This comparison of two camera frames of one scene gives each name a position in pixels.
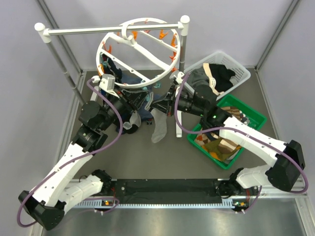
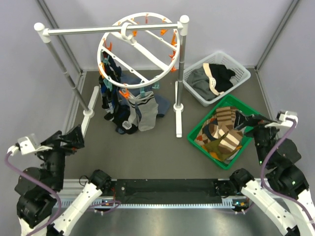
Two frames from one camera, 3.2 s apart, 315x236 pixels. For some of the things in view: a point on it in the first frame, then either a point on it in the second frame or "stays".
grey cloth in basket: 199,76 stays
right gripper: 167,105 to 241,120
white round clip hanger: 139,53 stays
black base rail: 167,189 stays
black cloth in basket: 222,75 stays
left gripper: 135,99 to 74,137
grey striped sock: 160,119 to 147,109
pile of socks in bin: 213,143 stays
